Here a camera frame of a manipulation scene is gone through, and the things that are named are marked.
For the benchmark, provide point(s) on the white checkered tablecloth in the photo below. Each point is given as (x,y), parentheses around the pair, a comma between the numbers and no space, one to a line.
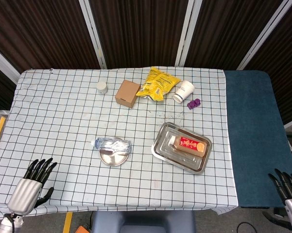
(63,116)

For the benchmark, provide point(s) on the orange floor object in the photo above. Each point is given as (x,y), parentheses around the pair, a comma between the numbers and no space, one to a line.
(83,230)

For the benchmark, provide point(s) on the dark brown partition panel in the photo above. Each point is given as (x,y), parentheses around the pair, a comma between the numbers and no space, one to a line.
(0,89)
(141,29)
(39,31)
(221,31)
(286,72)

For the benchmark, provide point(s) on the white paper cup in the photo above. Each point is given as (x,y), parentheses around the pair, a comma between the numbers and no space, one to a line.
(183,91)

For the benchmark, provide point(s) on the purple toy block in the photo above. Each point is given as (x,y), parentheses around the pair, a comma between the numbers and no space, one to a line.
(194,104)

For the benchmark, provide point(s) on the small white jar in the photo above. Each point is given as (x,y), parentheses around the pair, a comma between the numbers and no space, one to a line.
(102,88)

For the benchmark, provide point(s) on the rectangular steel tray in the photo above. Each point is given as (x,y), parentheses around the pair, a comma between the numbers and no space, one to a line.
(165,133)

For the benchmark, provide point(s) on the yellow snack bag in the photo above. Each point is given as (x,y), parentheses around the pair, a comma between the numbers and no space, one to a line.
(159,82)

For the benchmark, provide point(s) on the brown bottle with red label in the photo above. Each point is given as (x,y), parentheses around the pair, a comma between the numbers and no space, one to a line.
(190,144)

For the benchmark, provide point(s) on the round steel plate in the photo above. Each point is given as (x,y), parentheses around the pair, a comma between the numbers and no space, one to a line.
(114,160)

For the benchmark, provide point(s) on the teal table mat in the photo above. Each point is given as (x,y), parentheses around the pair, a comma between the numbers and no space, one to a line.
(255,121)

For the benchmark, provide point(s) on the brown cardboard box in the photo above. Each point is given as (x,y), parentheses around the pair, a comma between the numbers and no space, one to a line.
(126,93)

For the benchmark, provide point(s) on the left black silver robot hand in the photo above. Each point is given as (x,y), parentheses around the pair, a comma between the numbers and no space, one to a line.
(24,194)

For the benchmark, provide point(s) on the clear plastic water bottle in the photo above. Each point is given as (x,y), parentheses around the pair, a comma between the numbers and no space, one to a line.
(114,145)

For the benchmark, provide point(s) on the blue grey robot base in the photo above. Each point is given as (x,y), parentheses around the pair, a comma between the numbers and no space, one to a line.
(141,223)

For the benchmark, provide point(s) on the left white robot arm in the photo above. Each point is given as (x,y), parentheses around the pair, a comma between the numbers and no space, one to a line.
(7,224)

